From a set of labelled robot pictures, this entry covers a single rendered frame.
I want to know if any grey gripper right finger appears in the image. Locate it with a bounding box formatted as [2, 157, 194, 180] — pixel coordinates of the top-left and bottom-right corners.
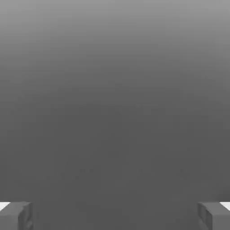
[197, 201, 230, 230]

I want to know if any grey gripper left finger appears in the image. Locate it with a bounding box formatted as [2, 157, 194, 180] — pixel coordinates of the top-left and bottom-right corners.
[0, 201, 34, 230]

